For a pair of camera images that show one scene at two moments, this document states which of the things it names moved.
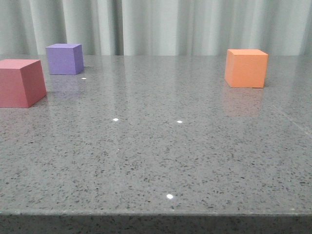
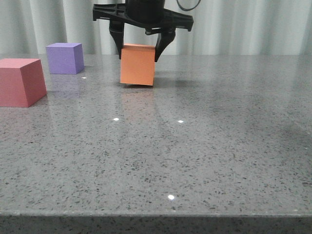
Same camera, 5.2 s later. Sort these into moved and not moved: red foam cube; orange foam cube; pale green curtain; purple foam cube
Moved: orange foam cube
Not moved: red foam cube; purple foam cube; pale green curtain
